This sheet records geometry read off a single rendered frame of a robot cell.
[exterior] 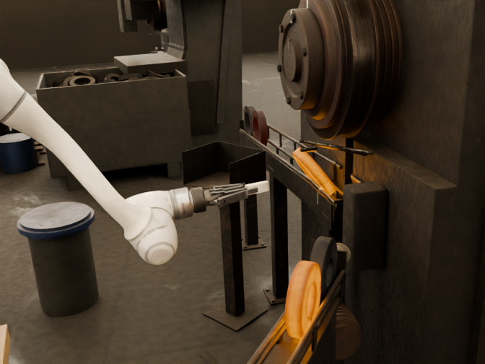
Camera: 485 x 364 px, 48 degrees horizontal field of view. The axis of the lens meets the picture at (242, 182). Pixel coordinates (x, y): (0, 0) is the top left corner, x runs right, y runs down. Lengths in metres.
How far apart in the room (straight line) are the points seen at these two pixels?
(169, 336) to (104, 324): 0.31
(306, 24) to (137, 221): 0.68
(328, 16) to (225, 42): 3.03
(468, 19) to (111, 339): 1.76
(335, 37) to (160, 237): 0.68
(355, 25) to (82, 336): 1.64
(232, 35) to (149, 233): 3.26
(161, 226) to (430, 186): 0.67
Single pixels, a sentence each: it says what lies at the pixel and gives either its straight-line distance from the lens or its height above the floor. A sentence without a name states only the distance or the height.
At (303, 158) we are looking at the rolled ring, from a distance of 1.70.
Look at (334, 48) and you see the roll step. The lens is 1.46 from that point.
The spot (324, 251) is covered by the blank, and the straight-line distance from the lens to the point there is 1.20.
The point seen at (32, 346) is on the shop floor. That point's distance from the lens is 2.43.
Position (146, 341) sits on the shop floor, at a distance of 2.30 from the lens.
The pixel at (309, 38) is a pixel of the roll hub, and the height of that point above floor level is 1.18.
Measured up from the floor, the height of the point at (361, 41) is 1.18.
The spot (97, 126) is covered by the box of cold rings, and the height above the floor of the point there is 0.45.
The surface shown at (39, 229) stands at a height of 0.43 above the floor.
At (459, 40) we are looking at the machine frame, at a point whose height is 1.19.
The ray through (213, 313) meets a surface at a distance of 2.40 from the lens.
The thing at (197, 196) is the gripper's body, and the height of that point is 0.75.
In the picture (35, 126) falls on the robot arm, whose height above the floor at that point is 1.01.
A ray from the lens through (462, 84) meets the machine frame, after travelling 1.28.
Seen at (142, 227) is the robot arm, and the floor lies 0.75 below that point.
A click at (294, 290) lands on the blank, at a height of 0.77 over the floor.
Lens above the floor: 1.32
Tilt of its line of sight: 20 degrees down
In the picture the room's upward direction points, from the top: 3 degrees counter-clockwise
